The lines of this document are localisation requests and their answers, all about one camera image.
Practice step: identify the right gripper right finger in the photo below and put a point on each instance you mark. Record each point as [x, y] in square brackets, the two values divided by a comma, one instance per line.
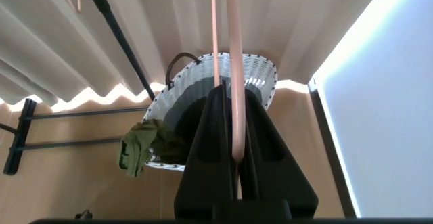
[274, 163]

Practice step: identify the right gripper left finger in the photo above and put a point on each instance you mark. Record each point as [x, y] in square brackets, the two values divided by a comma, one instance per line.
[209, 163]

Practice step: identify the white laundry basket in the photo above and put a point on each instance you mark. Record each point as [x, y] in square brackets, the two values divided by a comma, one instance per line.
[193, 78]

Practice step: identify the black clothes rack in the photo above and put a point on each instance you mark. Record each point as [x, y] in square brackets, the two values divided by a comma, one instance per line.
[118, 34]

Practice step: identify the green garment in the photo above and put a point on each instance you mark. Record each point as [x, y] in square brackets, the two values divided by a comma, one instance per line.
[138, 146]

